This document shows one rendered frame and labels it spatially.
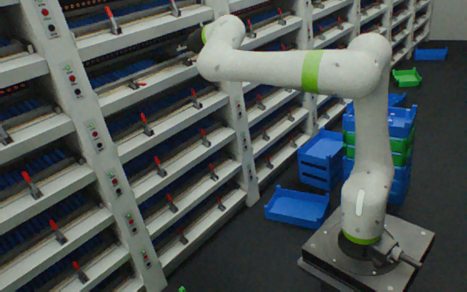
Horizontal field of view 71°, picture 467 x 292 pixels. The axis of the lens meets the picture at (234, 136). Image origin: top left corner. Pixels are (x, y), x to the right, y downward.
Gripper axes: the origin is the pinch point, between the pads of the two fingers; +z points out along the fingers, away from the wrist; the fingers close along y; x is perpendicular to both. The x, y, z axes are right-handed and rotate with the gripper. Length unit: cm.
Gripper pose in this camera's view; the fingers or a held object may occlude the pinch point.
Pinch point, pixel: (170, 51)
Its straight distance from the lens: 139.9
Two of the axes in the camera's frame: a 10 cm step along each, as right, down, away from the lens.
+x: 3.2, 8.9, 3.1
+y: -6.5, 4.5, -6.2
